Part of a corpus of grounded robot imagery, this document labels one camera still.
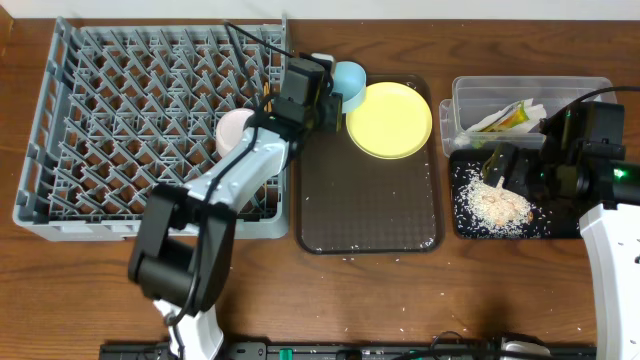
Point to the light blue bowl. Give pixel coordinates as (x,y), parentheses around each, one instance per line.
(350,82)

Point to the white pink bowl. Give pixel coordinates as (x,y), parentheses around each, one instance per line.
(230,128)

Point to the black rail at table edge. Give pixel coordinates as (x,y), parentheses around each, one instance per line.
(447,345)

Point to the grey plastic dish rack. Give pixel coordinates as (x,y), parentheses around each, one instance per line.
(122,109)

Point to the dark brown serving tray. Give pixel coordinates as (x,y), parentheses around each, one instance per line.
(349,202)

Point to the black waste tray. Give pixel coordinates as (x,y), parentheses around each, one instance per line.
(561,216)

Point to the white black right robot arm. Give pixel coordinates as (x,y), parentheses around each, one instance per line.
(583,160)

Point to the clear plastic bin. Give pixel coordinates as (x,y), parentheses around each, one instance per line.
(476,97)

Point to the white napkin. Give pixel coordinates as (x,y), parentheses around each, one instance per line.
(536,114)

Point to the yellow plate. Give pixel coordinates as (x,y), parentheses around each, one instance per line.
(394,121)

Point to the spilled rice pile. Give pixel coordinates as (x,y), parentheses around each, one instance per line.
(482,211)

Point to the wooden chopstick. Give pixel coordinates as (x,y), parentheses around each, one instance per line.
(266,92)

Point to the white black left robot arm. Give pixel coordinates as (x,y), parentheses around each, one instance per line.
(183,249)

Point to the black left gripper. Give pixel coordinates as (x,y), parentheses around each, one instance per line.
(331,114)

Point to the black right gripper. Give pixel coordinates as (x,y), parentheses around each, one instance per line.
(522,160)

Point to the green orange snack wrapper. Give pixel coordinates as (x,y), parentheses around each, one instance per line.
(511,116)

